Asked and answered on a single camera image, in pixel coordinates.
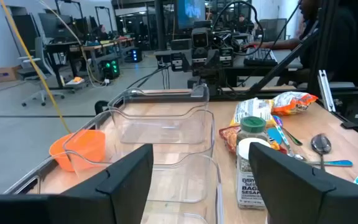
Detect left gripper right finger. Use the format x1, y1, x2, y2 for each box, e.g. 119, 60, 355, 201
248, 142, 358, 224

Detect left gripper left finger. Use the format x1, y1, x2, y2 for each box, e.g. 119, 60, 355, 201
0, 143, 154, 224

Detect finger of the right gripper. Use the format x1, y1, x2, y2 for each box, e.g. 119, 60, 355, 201
169, 51, 186, 73
218, 45, 235, 68

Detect white lid seasoning jar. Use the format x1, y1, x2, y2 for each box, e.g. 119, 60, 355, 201
235, 137, 272, 210

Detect white yellow ramen packet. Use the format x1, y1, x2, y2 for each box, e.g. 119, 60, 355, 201
230, 97, 278, 128

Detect dark grey metal spoon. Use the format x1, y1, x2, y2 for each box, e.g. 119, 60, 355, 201
310, 133, 333, 171

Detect silver spoon striped iridescent handle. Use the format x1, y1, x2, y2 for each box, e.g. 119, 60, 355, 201
275, 124, 307, 162

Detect green lid spice jar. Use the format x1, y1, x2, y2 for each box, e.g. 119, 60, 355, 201
236, 116, 270, 147

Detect red ramen packet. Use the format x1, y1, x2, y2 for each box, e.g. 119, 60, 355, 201
218, 125, 288, 156

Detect purple spoon green handle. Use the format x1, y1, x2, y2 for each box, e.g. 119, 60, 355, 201
272, 114, 303, 146

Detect orange ramen packet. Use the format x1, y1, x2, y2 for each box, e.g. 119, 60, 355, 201
270, 91, 319, 116

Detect black computer keyboard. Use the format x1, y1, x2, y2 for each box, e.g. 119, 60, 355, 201
243, 47, 278, 67

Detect person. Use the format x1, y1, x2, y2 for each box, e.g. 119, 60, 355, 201
235, 14, 254, 34
96, 24, 109, 41
242, 0, 358, 86

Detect computer tower blue lights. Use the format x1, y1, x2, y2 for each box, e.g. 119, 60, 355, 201
129, 47, 143, 63

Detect blue computer monitor screen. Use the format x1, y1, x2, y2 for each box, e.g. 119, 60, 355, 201
176, 0, 207, 30

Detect clear plastic bin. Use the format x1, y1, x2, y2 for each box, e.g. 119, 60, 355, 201
3, 150, 226, 224
107, 83, 210, 146
62, 108, 216, 167

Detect orange plastic bowl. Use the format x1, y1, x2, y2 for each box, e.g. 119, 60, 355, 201
48, 129, 107, 172

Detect grey side desk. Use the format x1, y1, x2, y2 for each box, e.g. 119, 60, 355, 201
228, 48, 304, 78

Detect computer tower green lights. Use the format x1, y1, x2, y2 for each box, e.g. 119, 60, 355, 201
99, 57, 121, 81

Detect wooden top desk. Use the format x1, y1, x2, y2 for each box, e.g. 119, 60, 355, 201
81, 37, 135, 74

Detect black standing desk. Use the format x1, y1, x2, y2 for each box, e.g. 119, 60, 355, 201
44, 40, 90, 94

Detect black monitor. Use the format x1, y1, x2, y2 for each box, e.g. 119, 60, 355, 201
37, 12, 74, 41

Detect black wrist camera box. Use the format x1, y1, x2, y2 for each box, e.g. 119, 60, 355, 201
191, 27, 210, 49

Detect black floor cable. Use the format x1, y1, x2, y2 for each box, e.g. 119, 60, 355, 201
125, 63, 171, 90

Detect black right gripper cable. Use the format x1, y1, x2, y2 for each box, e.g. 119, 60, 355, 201
211, 0, 265, 57

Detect black aluminium rig frame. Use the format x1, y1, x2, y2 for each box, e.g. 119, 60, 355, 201
194, 0, 358, 144

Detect cream hanging cable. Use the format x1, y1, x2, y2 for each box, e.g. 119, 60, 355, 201
38, 0, 108, 86

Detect silver aluminium bracket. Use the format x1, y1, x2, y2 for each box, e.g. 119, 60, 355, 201
317, 69, 337, 113

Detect yellow hanging cable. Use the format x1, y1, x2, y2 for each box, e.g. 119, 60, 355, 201
0, 0, 73, 135

